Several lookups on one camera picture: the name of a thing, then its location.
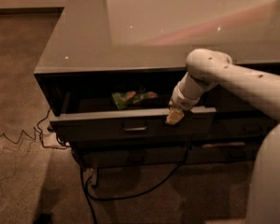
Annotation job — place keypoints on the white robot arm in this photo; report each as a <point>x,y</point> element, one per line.
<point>206,69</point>

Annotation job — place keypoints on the dark grey drawer cabinet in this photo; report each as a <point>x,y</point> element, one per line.
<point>99,47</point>

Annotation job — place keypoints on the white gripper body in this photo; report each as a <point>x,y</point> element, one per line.
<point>181,101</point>

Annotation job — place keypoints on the black power adapter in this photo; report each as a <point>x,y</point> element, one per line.
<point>50,129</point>

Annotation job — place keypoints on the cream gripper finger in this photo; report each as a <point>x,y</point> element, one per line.
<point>175,115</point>

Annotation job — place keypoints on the green snack bag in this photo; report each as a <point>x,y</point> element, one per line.
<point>123,99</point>

